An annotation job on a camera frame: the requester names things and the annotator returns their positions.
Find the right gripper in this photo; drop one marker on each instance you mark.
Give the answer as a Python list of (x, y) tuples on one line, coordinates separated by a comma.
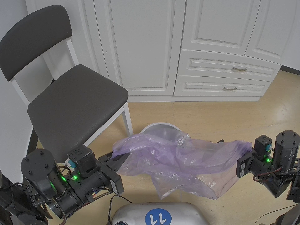
[(243, 167)]

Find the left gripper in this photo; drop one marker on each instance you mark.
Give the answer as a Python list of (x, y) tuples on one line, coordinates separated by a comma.
[(103, 181)]

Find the black plastic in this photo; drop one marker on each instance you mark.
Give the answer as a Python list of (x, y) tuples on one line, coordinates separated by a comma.
[(220, 140)]

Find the purple plastic bag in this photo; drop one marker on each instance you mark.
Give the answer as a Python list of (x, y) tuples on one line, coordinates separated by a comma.
[(178, 158)]

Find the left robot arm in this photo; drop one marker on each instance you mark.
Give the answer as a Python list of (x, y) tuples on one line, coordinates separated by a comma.
[(39, 167)]

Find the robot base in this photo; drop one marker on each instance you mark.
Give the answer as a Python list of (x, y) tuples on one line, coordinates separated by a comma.
[(164, 212)]

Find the white trash bin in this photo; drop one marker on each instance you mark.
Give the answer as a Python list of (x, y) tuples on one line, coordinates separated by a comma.
[(159, 125)]

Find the white chair dark grey seat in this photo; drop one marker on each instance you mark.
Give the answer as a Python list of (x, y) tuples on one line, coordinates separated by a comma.
[(75, 102)]

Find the white wardrobe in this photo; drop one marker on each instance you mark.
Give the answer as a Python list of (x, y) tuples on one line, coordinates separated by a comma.
[(145, 31)]

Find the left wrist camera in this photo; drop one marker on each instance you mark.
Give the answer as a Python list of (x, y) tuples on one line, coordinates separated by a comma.
[(82, 158)]

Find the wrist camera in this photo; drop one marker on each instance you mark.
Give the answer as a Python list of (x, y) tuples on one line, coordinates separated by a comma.
[(82, 158), (262, 144)]

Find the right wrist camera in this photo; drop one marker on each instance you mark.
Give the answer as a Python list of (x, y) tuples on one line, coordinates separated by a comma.
[(262, 144)]

